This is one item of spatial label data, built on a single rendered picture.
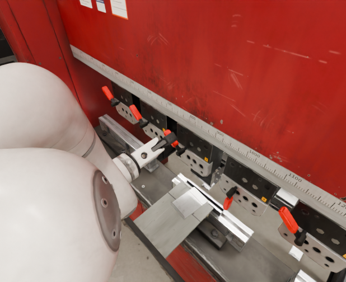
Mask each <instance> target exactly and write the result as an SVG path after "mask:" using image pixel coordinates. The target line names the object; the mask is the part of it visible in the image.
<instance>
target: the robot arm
mask: <svg viewBox="0 0 346 282"><path fill-rule="evenodd" d="M176 140H177V137H176V135H175V134H174V132H171V133H170V134H168V135H166V136H165V137H164V138H162V139H161V140H159V141H158V138H157V137H155V138H154V139H152V140H151V141H149V142H148V143H146V144H145V145H143V146H142V147H140V148H138V149H137V150H136V151H134V152H133V153H132V154H129V153H126V154H124V153H122V154H121V155H119V156H117V157H116V158H114V159H111V157H110V156H109V155H108V153H107V151H106V150H105V148H104V146H103V144H102V142H101V140H100V138H99V137H98V135H97V134H96V132H95V130H94V128H93V127H92V125H91V123H90V121H89V120H88V118H87V116H86V114H85V113H84V111H83V110H82V108H81V106H80V105H79V103H78V101H77V100H76V98H75V96H74V95H73V93H72V91H71V90H70V89H69V88H68V86H67V85H66V84H65V83H64V82H63V81H62V80H61V79H60V78H59V77H58V76H56V75H55V74H53V73H52V72H50V71H48V70H47V69H44V68H42V67H40V66H37V65H33V64H30V63H10V64H5V65H2V66H0V282H108V280H109V278H110V275H111V273H112V271H113V269H114V266H115V262H116V259H117V256H118V252H119V246H120V240H121V235H122V232H121V219H124V218H127V217H128V216H130V215H131V214H133V212H134V211H135V209H136V207H137V204H138V199H137V196H136V194H135V192H134V190H133V188H132V187H131V185H130V182H132V181H133V180H135V179H136V178H137V177H138V176H139V174H140V173H141V168H142V167H143V166H145V165H146V164H148V163H149V162H150V161H152V160H153V159H154V158H156V157H157V156H158V155H159V154H160V153H162V152H163V151H164V150H165V147H168V146H169V145H170V144H172V143H173V142H175V141H176Z"/></svg>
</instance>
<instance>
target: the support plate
mask: <svg viewBox="0 0 346 282"><path fill-rule="evenodd" d="M189 190H190V188H189V187H187V186H186V185H185V184H184V183H183V182H182V181H181V182H180V183H179V184H177V185H176V186H175V187H174V188H173V189H172V190H170V191H169V193H170V194H171V195H172V196H173V197H174V198H175V199H178V198H179V197H180V196H182V195H184V194H185V193H186V192H188V191H189ZM169 193H167V194H166V195H164V196H163V197H162V198H160V200H158V201H157V202H156V203H154V204H153V205H152V206H151V207H150V208H149V209H147V210H146V211H145V212H144V213H143V214H141V215H140V216H139V217H138V218H137V219H135V220H134V221H133V222H134V223H135V225H136V226H137V227H138V228H139V229H140V230H141V231H142V233H143V234H144V235H145V236H146V237H147V238H148V239H149V241H150V242H151V243H152V244H153V245H154V246H155V247H156V248H157V250H158V251H159V252H160V254H161V255H162V256H163V257H164V258H165V259H166V258H167V257H168V256H169V255H170V253H171V252H172V251H173V250H174V249H175V248H176V247H177V246H178V245H179V244H180V243H181V242H182V241H183V240H184V239H185V238H186V237H187V236H188V235H189V234H190V233H191V232H192V231H193V230H194V229H195V228H196V227H197V226H198V225H199V223H200V222H201V221H202V220H203V219H204V218H205V217H206V216H207V215H208V214H209V213H210V212H211V211H212V210H213V207H212V206H211V205H209V204H208V203H205V204H204V205H202V206H201V207H200V208H199V209H197V210H196V211H195V212H193V213H194V214H193V215H194V216H195V217H197V218H198V219H199V220H200V221H198V220H197V219H196V218H195V217H194V216H193V215H191V214H190V215H189V216H188V217H187V218H185V219H183V218H182V217H181V215H180V214H179V213H178V212H177V211H176V210H175V208H174V207H173V206H172V205H171V203H170V201H172V202H173V201H175V199H174V198H173V197H172V196H171V195H170V194H169Z"/></svg>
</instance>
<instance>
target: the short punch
mask: <svg viewBox="0 0 346 282"><path fill-rule="evenodd" d="M190 171H191V173H192V174H193V175H195V176H196V177H197V178H198V179H200V180H201V181H203V182H204V183H205V184H206V185H208V186H209V187H210V188H211V187H212V184H213V183H214V178H215V174H216V171H214V172H213V173H211V174H210V175H208V176H207V177H202V176H201V175H200V174H198V173H197V172H195V171H194V170H193V169H192V168H191V169H190Z"/></svg>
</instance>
